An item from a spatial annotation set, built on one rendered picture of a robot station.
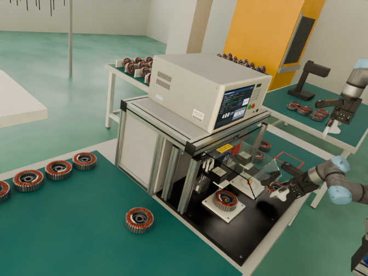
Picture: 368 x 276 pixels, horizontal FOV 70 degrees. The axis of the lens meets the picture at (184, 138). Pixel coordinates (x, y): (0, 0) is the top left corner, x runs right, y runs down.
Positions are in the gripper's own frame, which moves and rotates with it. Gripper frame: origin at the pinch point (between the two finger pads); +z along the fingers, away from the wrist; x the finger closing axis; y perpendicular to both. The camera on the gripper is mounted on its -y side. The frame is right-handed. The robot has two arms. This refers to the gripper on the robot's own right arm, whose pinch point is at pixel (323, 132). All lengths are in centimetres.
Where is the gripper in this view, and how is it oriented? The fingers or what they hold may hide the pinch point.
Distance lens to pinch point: 140.9
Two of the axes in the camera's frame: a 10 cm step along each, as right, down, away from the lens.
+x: 5.2, -3.2, 7.9
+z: -2.1, 8.5, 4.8
